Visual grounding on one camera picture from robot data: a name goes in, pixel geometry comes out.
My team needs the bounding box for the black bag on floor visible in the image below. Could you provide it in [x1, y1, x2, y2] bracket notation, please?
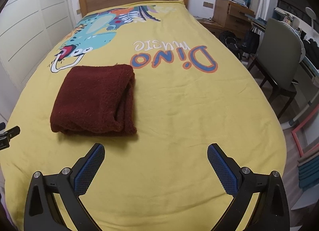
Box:
[219, 31, 242, 61]

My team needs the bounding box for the yellow dinosaur print bedspread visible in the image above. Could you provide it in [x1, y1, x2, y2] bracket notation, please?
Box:
[1, 1, 286, 230]

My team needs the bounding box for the pink frame on floor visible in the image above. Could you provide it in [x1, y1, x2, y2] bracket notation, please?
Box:
[291, 110, 318, 157]

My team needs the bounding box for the dark red knit sweater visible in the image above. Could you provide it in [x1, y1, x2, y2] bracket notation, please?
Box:
[50, 64, 137, 136]

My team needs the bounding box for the wooden drawer cabinet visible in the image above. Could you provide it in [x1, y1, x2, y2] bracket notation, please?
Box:
[198, 0, 255, 41]

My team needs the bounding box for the white wardrobe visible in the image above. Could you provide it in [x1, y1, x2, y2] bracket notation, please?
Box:
[1, 0, 73, 121]

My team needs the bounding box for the stack of folded towels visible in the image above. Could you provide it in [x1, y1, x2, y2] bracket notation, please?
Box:
[298, 149, 319, 191]

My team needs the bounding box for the dark hanging tote bag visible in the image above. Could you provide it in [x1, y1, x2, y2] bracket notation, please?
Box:
[241, 29, 260, 54]

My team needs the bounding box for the grey green chair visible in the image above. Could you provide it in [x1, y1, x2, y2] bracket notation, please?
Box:
[248, 19, 302, 118]

